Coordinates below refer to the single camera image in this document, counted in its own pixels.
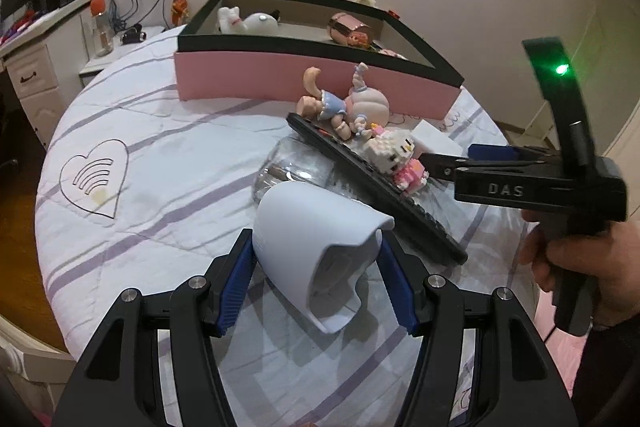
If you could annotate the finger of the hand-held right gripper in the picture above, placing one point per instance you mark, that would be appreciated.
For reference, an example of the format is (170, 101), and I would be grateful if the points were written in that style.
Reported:
(440, 163)
(492, 152)

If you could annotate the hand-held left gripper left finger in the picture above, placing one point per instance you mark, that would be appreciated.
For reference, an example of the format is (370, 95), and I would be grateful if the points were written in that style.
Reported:
(235, 292)

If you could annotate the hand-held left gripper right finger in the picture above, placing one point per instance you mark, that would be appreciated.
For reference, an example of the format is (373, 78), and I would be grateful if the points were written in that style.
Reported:
(397, 292)

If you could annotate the pink white block cat figure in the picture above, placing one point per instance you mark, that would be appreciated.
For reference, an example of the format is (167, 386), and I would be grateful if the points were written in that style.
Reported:
(395, 157)

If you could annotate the white plastic holder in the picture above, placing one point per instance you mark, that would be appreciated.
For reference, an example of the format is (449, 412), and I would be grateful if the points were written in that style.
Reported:
(310, 232)

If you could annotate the rose gold metallic case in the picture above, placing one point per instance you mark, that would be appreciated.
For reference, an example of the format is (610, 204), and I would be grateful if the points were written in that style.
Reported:
(347, 26)

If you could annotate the pink box with black rim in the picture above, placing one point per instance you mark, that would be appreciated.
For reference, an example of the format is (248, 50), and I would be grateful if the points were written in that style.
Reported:
(300, 72)

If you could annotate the white astronaut figure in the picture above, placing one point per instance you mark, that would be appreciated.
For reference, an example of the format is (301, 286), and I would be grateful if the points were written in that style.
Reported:
(250, 23)

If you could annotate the person's right forearm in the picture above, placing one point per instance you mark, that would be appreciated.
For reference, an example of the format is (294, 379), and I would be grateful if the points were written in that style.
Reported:
(615, 372)

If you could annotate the person's right hand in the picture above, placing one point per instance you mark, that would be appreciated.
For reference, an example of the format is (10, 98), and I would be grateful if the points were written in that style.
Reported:
(620, 267)

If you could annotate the small white box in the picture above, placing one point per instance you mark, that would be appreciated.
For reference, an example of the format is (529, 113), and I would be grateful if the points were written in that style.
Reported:
(435, 134)

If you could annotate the black remote control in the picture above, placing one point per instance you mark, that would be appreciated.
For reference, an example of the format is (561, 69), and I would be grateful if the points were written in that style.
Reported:
(380, 202)

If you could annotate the baby doll figure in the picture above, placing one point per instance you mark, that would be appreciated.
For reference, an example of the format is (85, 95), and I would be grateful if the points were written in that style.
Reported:
(360, 104)

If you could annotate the round table with striped cloth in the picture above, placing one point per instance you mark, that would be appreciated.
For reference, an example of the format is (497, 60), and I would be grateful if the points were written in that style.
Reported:
(165, 187)

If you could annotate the small red pink toy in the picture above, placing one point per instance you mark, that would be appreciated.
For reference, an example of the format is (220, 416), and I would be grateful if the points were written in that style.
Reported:
(361, 41)

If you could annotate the pink blanket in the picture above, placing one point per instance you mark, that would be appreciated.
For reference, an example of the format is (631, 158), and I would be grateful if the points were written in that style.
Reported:
(562, 364)

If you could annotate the white yellow plush toy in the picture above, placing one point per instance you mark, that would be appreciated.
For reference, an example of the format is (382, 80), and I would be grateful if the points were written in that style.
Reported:
(365, 0)

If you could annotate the white nightstand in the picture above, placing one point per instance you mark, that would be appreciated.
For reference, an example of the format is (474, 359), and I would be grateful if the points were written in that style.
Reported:
(107, 64)

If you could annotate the small black device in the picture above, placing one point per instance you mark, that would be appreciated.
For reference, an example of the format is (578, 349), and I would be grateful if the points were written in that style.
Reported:
(133, 35)

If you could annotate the orange figurine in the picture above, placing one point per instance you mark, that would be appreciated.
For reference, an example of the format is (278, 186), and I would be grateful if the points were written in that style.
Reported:
(181, 9)

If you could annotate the clear bottle with orange cap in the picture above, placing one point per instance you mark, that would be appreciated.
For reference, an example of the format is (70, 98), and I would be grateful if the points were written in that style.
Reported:
(102, 29)

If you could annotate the white desk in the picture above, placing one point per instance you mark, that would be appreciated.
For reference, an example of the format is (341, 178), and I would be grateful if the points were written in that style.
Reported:
(35, 72)

